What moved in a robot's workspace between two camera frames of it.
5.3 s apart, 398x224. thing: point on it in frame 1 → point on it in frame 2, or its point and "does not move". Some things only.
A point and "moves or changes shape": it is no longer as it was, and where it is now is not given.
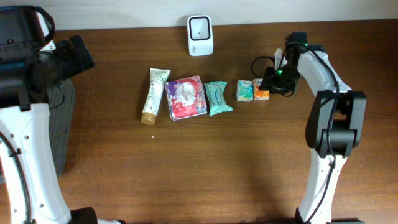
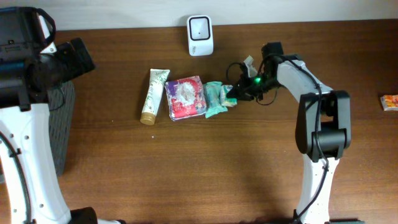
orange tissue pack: x=259 y=94 moves or changes shape
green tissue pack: x=244 y=91 moves or changes shape
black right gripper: x=270 y=84 → x=244 y=89
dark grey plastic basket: x=61 y=101 does not move
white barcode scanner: x=200 y=35 does not move
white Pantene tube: x=158 y=78 does not move
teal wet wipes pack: x=215 y=93 does not move
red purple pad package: x=186 y=98 does not move
